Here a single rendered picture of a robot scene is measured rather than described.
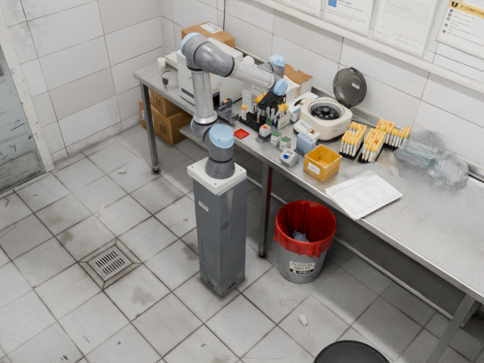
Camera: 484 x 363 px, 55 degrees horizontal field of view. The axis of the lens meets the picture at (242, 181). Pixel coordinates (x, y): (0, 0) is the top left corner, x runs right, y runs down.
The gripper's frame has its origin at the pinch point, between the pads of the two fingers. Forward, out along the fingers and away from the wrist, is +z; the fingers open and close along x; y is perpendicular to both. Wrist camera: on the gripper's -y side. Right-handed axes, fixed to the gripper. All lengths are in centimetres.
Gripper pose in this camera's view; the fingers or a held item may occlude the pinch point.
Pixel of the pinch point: (270, 118)
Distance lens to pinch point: 254.1
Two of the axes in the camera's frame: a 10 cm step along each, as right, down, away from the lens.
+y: 7.4, -4.4, 5.0
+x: -6.7, -5.1, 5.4
